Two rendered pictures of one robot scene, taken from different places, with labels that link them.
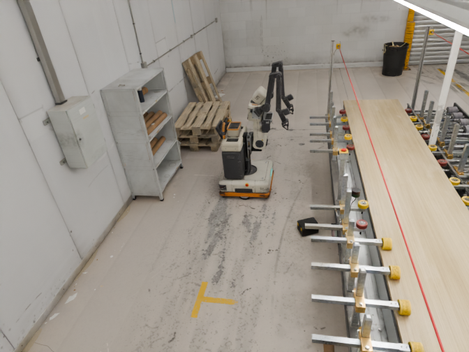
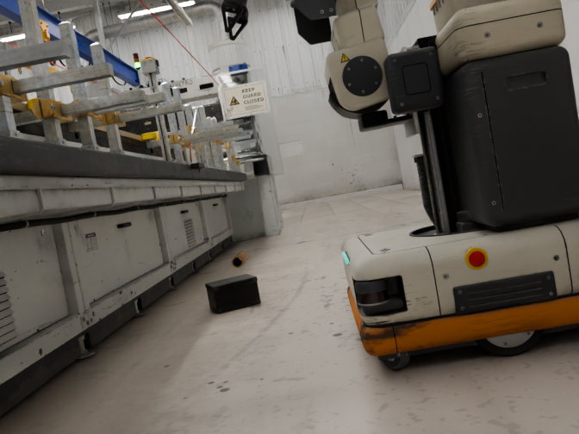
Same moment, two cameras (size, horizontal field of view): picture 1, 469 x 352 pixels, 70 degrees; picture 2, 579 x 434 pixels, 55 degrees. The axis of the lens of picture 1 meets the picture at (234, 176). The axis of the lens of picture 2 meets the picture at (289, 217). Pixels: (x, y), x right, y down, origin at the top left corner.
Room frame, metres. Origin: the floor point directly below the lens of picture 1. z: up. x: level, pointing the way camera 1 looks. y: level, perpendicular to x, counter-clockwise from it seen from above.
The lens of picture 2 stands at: (5.34, -0.92, 0.48)
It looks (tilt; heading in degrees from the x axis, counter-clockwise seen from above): 3 degrees down; 169
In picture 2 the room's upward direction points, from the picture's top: 10 degrees counter-clockwise
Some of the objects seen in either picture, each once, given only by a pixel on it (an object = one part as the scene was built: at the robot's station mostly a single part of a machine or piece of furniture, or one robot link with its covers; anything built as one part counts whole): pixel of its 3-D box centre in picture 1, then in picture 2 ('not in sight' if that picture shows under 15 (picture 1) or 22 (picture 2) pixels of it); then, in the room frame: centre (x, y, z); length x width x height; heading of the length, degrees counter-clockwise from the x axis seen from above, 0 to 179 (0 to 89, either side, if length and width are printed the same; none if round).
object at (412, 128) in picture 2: (257, 141); (380, 93); (3.91, -0.35, 0.68); 0.28 x 0.27 x 0.25; 166
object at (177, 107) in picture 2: (330, 151); (126, 117); (3.16, -1.05, 0.84); 0.43 x 0.03 x 0.04; 76
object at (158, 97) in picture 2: (329, 140); (101, 108); (3.40, -1.11, 0.84); 0.43 x 0.03 x 0.04; 76
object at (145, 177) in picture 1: (148, 135); not in sight; (4.25, 1.11, 0.78); 0.90 x 0.45 x 1.55; 166
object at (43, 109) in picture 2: not in sight; (52, 111); (3.65, -1.22, 0.81); 0.14 x 0.06 x 0.05; 166
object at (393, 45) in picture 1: (393, 59); not in sight; (8.29, -4.16, 0.36); 0.59 x 0.58 x 0.73; 166
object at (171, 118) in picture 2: (343, 198); (173, 126); (2.22, -0.87, 0.91); 0.04 x 0.04 x 0.48; 76
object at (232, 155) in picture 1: (238, 149); (475, 113); (3.92, -0.08, 0.59); 0.55 x 0.34 x 0.83; 166
